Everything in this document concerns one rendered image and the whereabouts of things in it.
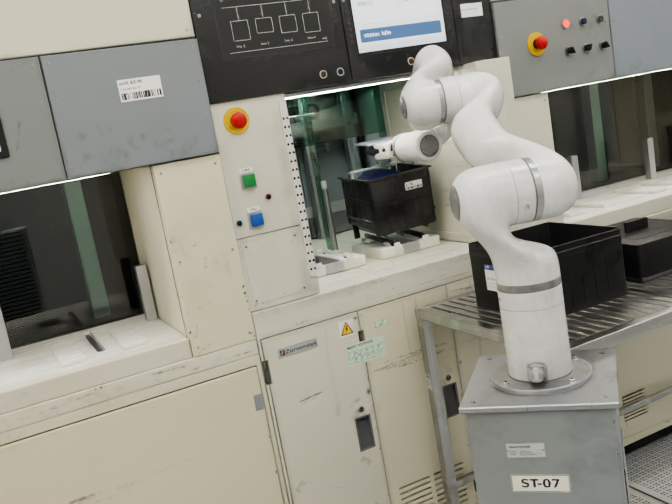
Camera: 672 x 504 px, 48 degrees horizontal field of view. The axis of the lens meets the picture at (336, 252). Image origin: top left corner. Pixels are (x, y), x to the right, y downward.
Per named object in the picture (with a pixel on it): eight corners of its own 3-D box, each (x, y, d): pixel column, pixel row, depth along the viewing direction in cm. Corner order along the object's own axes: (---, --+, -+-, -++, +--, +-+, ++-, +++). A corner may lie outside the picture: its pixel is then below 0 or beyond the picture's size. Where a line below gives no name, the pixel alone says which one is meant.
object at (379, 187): (374, 251, 232) (357, 149, 225) (347, 242, 251) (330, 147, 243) (442, 232, 241) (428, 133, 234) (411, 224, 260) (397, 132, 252)
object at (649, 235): (642, 283, 198) (637, 234, 196) (564, 271, 225) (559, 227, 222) (721, 257, 209) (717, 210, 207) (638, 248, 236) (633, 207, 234)
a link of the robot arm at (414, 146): (413, 125, 222) (389, 142, 220) (436, 122, 210) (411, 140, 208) (427, 150, 225) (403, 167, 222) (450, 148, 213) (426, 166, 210)
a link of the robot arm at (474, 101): (500, 241, 140) (584, 224, 142) (503, 187, 133) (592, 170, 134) (425, 116, 179) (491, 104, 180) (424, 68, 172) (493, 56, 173)
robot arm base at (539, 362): (592, 393, 136) (580, 293, 133) (485, 397, 142) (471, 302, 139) (592, 356, 153) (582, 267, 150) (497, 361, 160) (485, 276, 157)
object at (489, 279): (474, 305, 205) (465, 243, 202) (555, 280, 215) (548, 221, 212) (542, 323, 180) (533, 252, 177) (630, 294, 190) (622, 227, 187)
